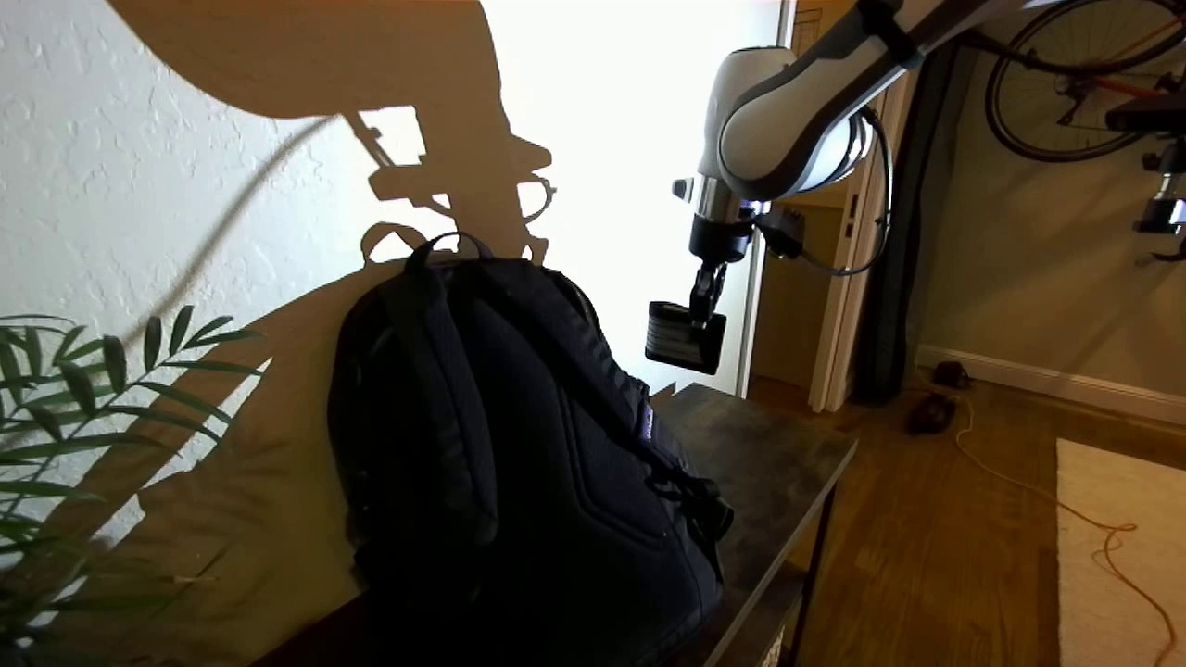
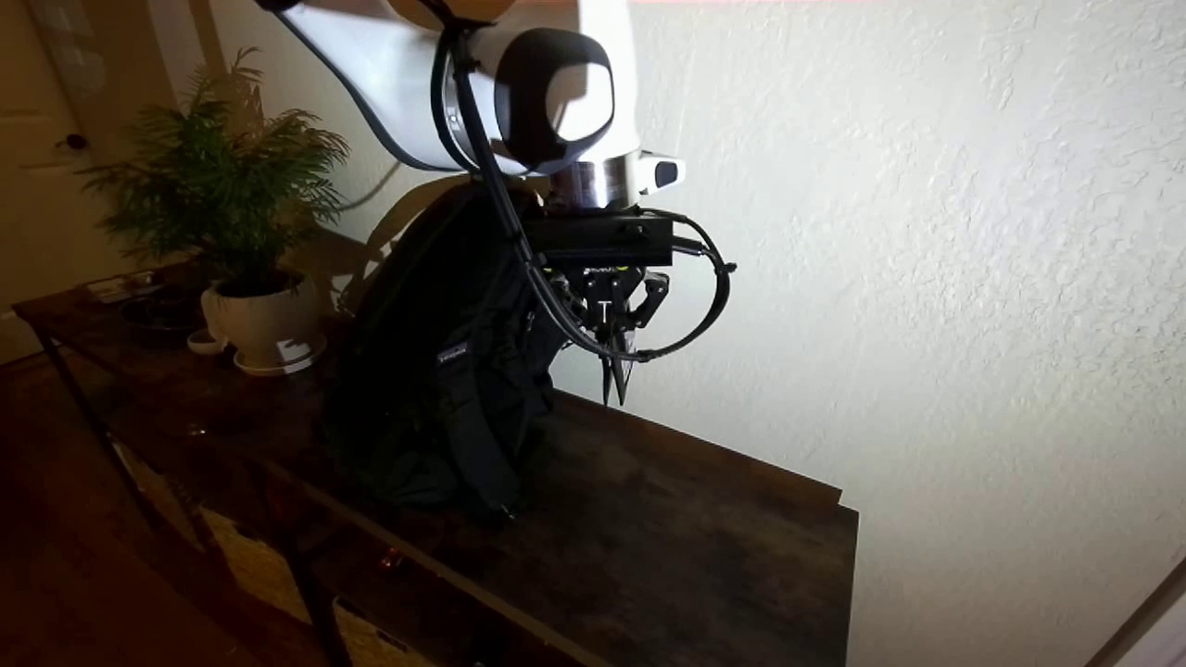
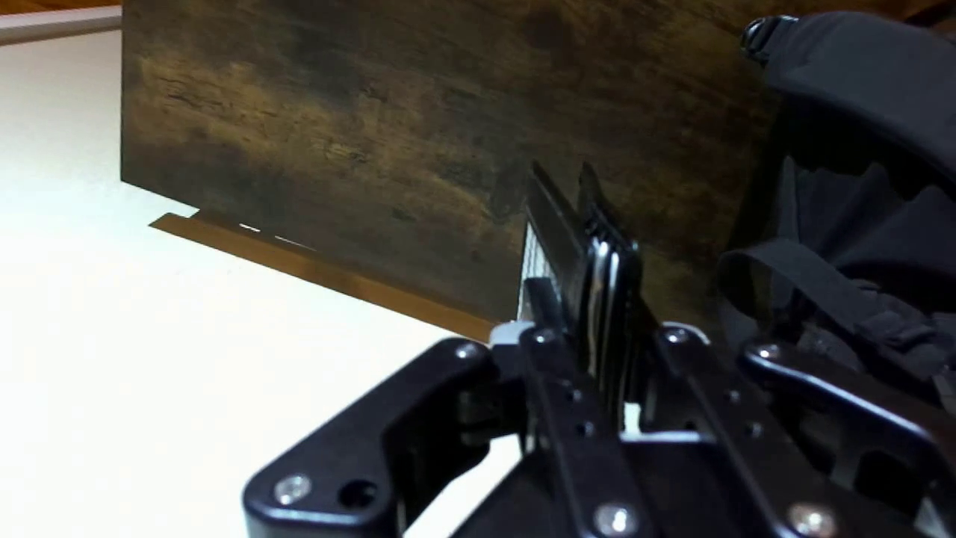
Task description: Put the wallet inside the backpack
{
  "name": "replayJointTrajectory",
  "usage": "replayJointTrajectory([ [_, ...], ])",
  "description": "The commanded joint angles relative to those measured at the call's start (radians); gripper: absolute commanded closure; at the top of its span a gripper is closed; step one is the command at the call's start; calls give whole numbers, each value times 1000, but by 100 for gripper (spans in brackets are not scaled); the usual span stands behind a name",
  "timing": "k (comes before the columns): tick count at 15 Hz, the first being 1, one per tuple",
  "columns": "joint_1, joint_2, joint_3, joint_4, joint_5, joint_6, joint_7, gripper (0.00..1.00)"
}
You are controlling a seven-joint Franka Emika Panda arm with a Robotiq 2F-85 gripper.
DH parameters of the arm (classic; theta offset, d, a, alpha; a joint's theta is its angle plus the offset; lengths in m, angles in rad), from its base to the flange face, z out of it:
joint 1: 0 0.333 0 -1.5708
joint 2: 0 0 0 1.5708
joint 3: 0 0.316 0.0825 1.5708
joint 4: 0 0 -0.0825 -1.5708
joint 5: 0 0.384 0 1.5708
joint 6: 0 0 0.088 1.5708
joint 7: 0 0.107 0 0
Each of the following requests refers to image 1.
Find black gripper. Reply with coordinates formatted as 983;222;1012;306
685;213;761;333

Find small black box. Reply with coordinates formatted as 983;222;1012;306
640;297;731;376

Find black backpack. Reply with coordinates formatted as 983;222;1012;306
322;227;741;667

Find small black floor object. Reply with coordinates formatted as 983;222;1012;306
925;355;976;391
903;390;965;440

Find dark wooden table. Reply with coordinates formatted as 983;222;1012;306
690;436;865;667

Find white baseboard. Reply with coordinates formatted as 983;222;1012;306
915;340;1186;431

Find black metal fixture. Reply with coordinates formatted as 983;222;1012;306
1131;132;1186;268

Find beige floor rug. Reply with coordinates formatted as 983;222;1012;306
1052;432;1186;667

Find green leafy plant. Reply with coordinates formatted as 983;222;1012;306
0;300;269;643

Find white door frame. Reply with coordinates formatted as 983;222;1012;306
737;0;912;419

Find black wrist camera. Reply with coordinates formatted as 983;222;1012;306
753;205;811;268

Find black upright post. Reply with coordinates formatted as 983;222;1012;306
855;48;959;405

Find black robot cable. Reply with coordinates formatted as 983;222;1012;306
788;108;897;281

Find bicycle with red frame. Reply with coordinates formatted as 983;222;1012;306
980;0;1186;167

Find orange floor cable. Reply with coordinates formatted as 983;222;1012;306
950;412;1183;667

